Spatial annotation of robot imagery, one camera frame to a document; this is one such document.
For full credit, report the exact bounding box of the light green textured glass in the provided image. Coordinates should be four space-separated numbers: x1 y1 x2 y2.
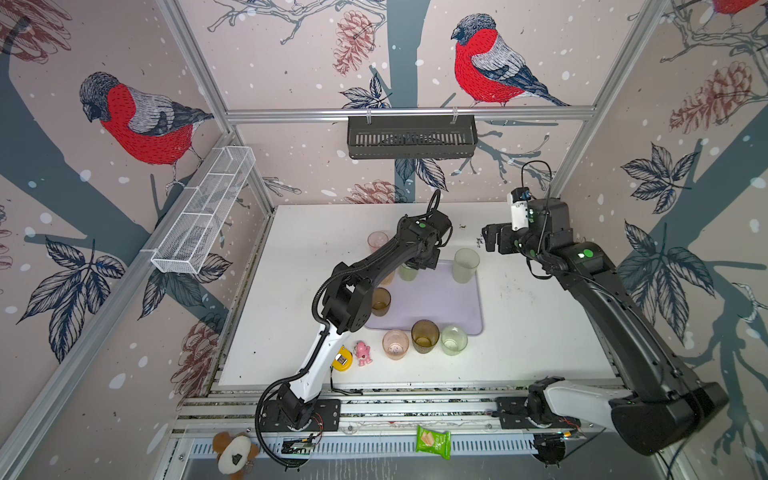
440 325 468 356

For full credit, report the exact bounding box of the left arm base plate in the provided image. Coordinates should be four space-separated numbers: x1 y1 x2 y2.
256 399 341 433

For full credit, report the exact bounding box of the yellow tape measure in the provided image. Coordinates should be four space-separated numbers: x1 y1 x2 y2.
332 346 354 372

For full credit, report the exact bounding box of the lilac plastic tray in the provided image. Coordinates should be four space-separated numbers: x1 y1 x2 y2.
365 260 484 336

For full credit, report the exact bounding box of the olive brown glass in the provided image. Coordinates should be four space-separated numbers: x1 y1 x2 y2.
411 319 440 354

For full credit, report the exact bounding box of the black wall basket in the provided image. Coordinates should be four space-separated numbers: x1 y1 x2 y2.
347 115 478 160

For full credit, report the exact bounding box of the pink textured glass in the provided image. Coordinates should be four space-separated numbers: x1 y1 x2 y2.
382 329 410 361

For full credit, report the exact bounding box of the pink clear glass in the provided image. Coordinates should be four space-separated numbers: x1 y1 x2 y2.
367 231 390 253

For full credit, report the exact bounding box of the plush toy dog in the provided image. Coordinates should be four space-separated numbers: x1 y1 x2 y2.
212 431 260 480

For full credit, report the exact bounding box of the yellow clear glass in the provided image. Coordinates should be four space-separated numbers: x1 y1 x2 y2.
380 272 395 286

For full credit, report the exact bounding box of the pink toy figure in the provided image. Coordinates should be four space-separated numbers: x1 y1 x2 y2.
354 341 372 367

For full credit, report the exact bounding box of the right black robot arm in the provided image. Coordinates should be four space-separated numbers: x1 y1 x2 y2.
482 198 729 456

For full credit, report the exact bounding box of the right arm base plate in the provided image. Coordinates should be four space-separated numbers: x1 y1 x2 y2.
494 395 581 430

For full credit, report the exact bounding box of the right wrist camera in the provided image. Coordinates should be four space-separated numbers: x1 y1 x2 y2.
507 186 532 232

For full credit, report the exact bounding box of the pale green frosted glass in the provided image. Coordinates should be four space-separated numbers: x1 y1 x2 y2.
452 248 481 284

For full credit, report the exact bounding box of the green snack packet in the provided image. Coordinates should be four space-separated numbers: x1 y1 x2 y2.
415 425 452 460

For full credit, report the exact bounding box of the green clear glass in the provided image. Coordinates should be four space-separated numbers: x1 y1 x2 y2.
398 264 418 282

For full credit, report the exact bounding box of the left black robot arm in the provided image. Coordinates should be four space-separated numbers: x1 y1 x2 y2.
268 207 453 427

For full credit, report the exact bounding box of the brown textured glass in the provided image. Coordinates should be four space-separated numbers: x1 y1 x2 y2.
372 287 392 317

